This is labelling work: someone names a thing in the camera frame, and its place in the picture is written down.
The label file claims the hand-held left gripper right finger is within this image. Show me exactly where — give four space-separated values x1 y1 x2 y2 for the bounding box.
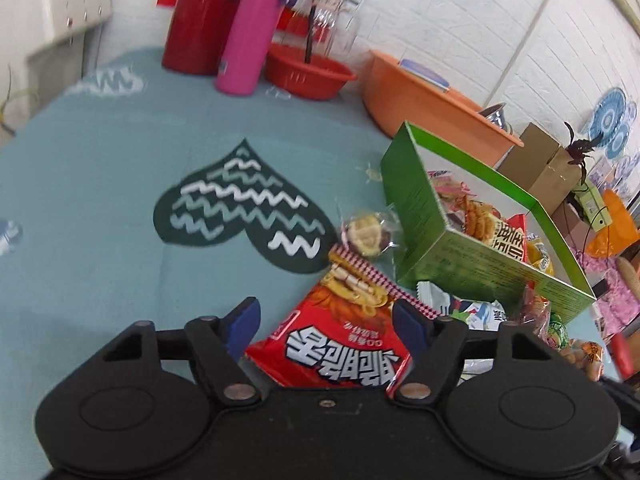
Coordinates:
391 298 557 407

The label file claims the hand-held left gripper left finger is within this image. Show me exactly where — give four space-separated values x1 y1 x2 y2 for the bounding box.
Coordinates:
100 296 263 407

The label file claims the dark blue zigzag-edged packet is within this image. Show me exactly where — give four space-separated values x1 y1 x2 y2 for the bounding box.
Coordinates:
414 280 508 333

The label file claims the orange-edged clear snack packet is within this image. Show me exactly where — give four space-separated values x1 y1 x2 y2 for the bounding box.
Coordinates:
562 337 607 383

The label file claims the red checker-edged snack packet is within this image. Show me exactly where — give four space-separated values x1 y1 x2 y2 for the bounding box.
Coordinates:
244 245 442 397

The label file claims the green snack packet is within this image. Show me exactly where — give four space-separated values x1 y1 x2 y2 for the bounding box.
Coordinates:
546 310 572 353

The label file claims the green cardboard box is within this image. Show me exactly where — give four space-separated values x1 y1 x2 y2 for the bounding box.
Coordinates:
380 120 598 326

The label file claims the clear noodle snack packet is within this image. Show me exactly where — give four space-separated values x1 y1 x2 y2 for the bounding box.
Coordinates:
460 195 503 243

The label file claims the clear sausage packet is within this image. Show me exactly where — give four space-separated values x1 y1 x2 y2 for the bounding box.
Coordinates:
520 282 551 321

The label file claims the pink snack packet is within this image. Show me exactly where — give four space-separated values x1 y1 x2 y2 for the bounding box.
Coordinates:
427 169 476 211

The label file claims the large yellow snack bag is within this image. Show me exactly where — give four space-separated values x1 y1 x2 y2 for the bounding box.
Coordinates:
524 232 557 277

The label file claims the red stool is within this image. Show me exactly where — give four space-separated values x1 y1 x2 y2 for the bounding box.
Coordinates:
611 332 640 380

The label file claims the clear-wrapped round cookie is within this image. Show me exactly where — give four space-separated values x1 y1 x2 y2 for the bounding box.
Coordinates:
339 209 403 263

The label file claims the pink floral cloth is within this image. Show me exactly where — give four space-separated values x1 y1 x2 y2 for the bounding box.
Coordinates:
575 250 640 341

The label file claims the orange bag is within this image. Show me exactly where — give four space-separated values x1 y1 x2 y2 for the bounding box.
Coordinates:
586 190 640 258

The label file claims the small green box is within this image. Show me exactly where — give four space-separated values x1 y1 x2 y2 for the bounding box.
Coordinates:
575 180 613 231

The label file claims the large cardboard box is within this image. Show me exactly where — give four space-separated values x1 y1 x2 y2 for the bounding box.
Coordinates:
497 122 583 213

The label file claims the blue printed tablecloth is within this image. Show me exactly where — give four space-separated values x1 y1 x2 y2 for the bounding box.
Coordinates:
0 46 640 441

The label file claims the orange plastic basin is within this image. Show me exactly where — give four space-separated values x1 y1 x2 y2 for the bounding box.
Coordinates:
362 50 525 167

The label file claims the metal bowl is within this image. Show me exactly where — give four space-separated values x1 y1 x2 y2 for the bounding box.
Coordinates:
479 102 517 136

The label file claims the purple-leaved plant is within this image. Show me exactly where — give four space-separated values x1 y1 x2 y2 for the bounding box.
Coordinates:
562 120 608 188

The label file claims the red plastic basin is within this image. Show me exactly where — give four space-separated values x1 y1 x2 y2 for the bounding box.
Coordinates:
264 42 358 102

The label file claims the blue plate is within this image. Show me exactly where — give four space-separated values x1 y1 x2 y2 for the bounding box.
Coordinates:
399 58 451 93

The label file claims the pink bottle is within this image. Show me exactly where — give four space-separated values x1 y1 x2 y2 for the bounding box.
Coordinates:
215 0 301 97

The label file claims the red thermos jug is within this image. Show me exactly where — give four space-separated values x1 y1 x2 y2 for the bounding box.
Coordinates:
161 0 267 76

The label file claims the glass pitcher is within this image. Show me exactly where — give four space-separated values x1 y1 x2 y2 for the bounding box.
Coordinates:
280 0 363 68

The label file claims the white machine with screen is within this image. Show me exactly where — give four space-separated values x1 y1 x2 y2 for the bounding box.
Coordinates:
25 0 115 63

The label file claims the blue round wall decoration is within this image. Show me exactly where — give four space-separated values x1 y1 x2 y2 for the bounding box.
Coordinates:
585 86 640 163

